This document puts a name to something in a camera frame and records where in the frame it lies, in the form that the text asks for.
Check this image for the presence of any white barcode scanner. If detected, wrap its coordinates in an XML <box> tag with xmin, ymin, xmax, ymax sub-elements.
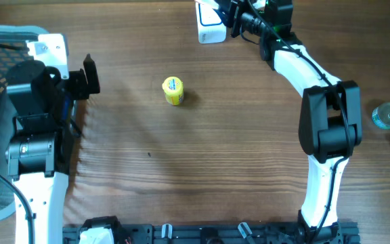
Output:
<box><xmin>195</xmin><ymin>0</ymin><xmax>227</xmax><ymax>44</ymax></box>

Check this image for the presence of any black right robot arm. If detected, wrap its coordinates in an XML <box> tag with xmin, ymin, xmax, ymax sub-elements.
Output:
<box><xmin>216</xmin><ymin>1</ymin><xmax>362</xmax><ymax>244</ymax></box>

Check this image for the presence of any silver tin can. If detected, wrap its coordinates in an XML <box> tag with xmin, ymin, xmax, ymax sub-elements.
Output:
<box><xmin>372</xmin><ymin>102</ymin><xmax>390</xmax><ymax>130</ymax></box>

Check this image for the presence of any yellow lidded jar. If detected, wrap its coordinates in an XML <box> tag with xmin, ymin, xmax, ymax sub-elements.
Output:
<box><xmin>162</xmin><ymin>77</ymin><xmax>184</xmax><ymax>106</ymax></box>

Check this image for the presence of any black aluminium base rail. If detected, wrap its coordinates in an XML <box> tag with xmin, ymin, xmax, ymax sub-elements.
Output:
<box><xmin>62</xmin><ymin>216</ymin><xmax>362</xmax><ymax>244</ymax></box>

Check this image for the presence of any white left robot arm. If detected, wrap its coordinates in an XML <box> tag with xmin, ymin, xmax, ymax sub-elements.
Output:
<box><xmin>6</xmin><ymin>55</ymin><xmax>100</xmax><ymax>243</ymax></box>

